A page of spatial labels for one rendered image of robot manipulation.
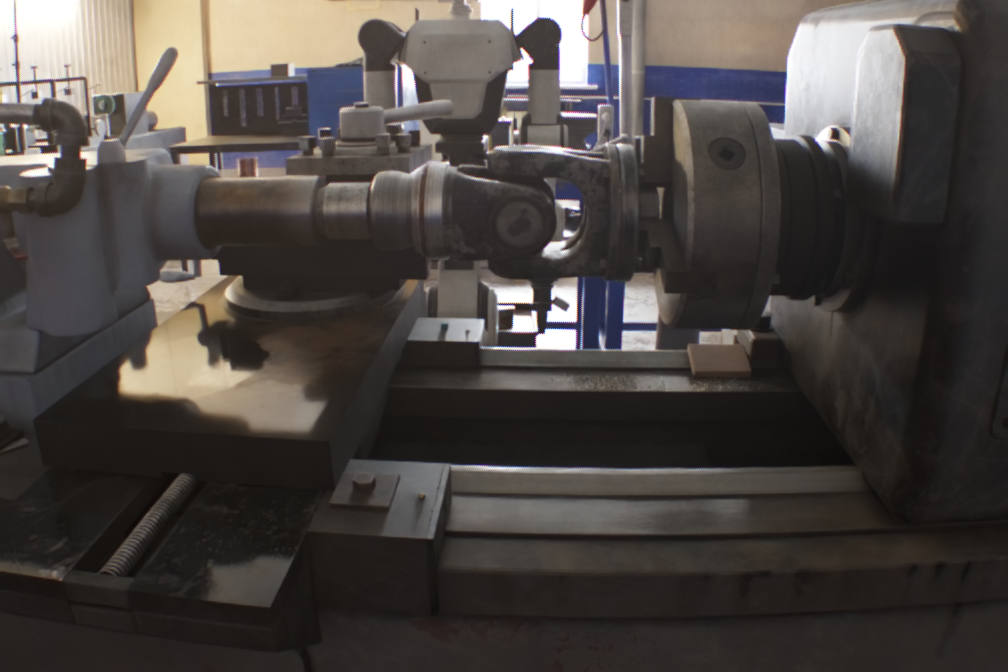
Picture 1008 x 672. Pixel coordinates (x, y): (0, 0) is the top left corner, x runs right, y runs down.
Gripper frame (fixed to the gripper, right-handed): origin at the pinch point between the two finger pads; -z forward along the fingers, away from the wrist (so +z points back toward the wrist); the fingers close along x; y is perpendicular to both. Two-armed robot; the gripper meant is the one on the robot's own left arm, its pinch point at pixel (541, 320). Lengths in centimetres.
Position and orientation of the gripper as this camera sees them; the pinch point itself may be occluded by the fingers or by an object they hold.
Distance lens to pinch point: 207.3
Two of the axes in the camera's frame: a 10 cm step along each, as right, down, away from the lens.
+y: 10.0, 0.1, -0.4
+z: 0.1, -10.0, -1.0
